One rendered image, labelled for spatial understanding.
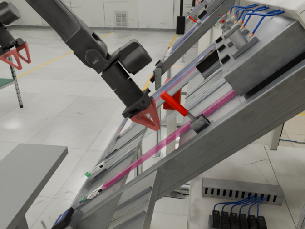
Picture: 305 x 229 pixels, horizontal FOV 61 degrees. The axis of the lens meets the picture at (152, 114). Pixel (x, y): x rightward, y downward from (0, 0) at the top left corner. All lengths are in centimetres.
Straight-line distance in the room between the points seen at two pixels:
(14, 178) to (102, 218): 61
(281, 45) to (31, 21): 1080
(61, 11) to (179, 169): 41
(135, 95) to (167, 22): 870
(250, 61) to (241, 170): 71
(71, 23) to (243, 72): 38
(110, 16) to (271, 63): 936
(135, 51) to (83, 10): 946
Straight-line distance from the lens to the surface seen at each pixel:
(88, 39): 62
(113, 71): 64
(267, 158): 122
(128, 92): 65
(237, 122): 45
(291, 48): 47
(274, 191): 98
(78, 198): 80
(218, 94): 60
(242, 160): 117
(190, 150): 47
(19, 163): 126
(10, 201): 108
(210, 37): 512
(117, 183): 66
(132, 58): 63
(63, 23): 63
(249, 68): 46
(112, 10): 970
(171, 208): 178
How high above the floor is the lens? 126
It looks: 25 degrees down
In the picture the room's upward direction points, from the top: straight up
